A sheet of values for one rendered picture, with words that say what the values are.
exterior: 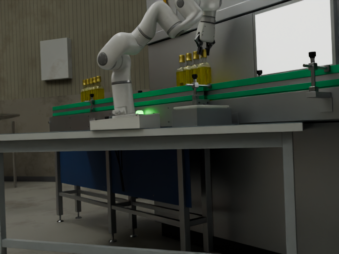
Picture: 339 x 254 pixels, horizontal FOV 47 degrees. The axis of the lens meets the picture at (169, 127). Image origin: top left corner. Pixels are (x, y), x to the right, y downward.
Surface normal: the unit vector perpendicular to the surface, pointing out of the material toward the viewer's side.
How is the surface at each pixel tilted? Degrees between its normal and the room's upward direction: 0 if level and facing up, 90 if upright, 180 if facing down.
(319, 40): 90
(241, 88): 90
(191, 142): 90
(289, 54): 90
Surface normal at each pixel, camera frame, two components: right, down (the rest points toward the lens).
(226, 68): -0.77, 0.03
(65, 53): -0.34, 0.01
